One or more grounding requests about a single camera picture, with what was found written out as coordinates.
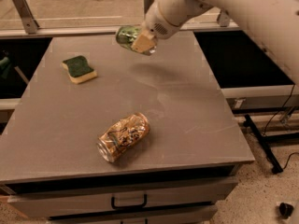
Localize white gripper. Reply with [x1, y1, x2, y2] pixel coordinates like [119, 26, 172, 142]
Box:
[131, 2, 172, 53]

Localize green soda can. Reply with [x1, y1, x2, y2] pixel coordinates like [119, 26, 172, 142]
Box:
[116, 26, 156, 55]

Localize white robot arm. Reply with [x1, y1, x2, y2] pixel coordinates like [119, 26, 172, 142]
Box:
[132, 0, 299, 85]

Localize green and yellow sponge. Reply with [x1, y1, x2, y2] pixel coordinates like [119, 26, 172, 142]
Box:
[62, 55, 97, 84]

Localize glass barrier panel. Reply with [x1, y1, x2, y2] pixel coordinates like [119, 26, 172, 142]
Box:
[0, 0, 241, 33]

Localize green object at left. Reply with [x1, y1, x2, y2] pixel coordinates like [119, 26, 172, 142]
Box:
[0, 57, 11, 78]

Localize upper grey drawer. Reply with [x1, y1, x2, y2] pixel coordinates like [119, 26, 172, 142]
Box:
[8, 176, 237, 217]

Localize grey drawer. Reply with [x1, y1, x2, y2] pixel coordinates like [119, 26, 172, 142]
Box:
[8, 176, 237, 217]
[47, 205, 217, 224]

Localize black floor stand leg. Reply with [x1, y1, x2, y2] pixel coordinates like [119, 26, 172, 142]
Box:
[243, 114, 283, 175]

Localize lower grey drawer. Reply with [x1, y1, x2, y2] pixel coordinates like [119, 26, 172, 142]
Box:
[47, 205, 217, 224]

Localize black plug bottom right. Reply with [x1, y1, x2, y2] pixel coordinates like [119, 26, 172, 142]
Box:
[278, 203, 294, 219]

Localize left metal bracket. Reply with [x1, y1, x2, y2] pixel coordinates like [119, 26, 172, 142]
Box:
[12, 0, 39, 35]

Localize black drawer handle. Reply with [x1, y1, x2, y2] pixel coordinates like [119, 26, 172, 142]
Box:
[110, 194, 148, 210]

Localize black cable on floor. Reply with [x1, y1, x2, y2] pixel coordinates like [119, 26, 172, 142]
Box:
[281, 152, 299, 170]

